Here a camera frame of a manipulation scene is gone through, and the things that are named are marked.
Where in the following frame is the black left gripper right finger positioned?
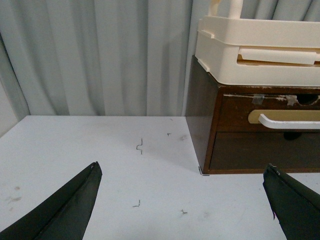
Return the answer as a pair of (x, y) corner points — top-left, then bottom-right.
(263, 164), (320, 240)

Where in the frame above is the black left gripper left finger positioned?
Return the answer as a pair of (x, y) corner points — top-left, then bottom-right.
(0, 162), (103, 240)

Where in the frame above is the dark wooden lower drawer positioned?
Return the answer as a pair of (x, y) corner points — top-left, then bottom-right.
(209, 132), (320, 172)

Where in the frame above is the cream left plastic drawer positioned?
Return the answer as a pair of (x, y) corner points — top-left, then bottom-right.
(238, 47), (320, 65)

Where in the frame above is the dark brown wooden cabinet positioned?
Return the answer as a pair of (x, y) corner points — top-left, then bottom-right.
(186, 57), (320, 175)

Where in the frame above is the grey curtain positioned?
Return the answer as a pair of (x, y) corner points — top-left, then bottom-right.
(0, 0), (320, 137)

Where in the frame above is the cream plastic organizer box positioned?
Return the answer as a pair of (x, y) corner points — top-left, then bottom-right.
(195, 0), (320, 87)

